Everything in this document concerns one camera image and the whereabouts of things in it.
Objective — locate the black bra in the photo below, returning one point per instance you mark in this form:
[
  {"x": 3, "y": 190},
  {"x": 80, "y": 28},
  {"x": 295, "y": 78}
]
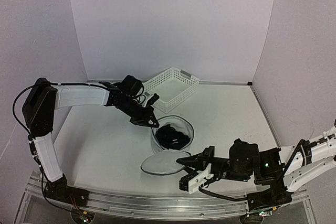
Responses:
[{"x": 169, "y": 138}]

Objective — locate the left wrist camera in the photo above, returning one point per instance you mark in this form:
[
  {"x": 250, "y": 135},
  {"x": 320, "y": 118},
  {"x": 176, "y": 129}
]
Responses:
[{"x": 151, "y": 99}]

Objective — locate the white plastic basket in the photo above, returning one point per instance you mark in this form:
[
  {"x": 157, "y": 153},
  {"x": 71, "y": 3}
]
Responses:
[{"x": 173, "y": 86}]

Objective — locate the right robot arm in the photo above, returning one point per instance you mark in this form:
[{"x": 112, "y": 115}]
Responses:
[{"x": 282, "y": 170}]

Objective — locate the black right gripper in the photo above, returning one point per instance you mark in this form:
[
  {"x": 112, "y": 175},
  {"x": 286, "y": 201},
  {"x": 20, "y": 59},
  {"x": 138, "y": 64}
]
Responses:
[{"x": 202, "y": 160}]

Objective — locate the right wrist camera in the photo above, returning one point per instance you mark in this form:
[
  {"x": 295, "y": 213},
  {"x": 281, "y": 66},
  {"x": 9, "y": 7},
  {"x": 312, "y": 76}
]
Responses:
[{"x": 192, "y": 185}]

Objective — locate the white mesh laundry bag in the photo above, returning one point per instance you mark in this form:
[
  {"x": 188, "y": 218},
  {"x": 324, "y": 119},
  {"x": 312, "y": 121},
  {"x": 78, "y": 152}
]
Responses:
[{"x": 163, "y": 161}]

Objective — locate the aluminium front rail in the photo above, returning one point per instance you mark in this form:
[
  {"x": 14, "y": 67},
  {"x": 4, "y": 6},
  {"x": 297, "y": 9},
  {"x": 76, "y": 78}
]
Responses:
[{"x": 166, "y": 207}]

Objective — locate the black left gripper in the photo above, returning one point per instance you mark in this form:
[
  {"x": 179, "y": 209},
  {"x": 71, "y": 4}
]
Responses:
[{"x": 144, "y": 120}]

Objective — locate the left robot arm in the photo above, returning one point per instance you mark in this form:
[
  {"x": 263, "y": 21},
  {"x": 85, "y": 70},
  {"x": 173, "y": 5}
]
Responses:
[{"x": 39, "y": 109}]

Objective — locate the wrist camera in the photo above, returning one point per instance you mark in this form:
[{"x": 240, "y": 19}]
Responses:
[
  {"x": 192, "y": 185},
  {"x": 151, "y": 99}
]

